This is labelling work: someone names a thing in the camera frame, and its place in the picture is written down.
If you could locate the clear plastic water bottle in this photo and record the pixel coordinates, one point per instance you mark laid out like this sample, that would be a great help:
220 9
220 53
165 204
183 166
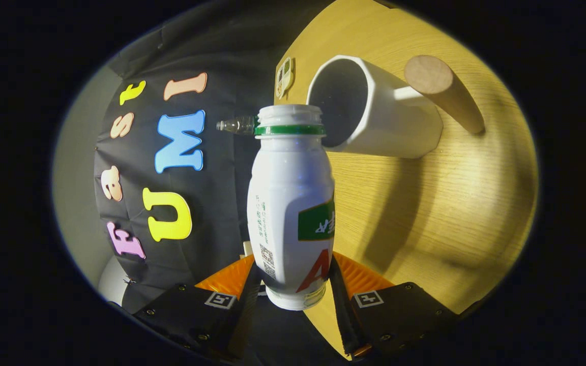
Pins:
239 125

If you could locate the white juice bottle green label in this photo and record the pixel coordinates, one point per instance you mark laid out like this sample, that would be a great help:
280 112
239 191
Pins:
283 193

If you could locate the wooden table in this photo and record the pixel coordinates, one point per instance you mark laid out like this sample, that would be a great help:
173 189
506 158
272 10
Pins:
425 213

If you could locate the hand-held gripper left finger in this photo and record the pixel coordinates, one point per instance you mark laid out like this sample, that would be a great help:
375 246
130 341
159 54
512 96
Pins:
239 325

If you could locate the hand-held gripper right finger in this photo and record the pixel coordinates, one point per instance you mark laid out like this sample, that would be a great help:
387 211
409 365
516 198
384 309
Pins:
344 320

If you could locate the white divided snack tray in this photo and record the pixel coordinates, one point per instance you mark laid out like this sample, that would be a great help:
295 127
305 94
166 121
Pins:
285 77

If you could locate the black backdrop cloth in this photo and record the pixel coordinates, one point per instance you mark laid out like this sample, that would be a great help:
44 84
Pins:
222 193

